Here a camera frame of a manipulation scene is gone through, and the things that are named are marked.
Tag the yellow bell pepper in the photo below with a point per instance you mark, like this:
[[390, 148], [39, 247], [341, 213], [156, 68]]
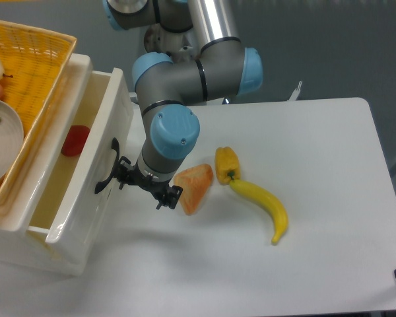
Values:
[[227, 165]]

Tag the yellow woven basket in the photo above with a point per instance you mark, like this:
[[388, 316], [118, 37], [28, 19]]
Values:
[[35, 58]]

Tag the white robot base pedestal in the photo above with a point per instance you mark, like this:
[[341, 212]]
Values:
[[180, 47]]

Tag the white drawer cabinet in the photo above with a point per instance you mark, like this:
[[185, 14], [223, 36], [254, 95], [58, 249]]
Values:
[[21, 242]]

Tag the red bell pepper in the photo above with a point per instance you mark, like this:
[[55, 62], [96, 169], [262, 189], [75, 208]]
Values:
[[75, 140]]

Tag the orange bread slice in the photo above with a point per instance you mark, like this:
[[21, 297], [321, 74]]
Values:
[[195, 182]]

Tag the yellow banana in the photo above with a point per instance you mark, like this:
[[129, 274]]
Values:
[[267, 201]]

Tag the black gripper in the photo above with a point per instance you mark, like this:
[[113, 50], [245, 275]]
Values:
[[166, 195]]

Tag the white plate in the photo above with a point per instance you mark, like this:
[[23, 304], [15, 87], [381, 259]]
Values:
[[11, 137]]

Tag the white cable connector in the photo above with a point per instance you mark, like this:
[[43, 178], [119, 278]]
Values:
[[295, 93]]

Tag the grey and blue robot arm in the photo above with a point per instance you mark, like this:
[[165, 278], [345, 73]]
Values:
[[220, 66]]

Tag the white top drawer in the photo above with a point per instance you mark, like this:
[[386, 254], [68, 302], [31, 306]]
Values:
[[70, 207]]

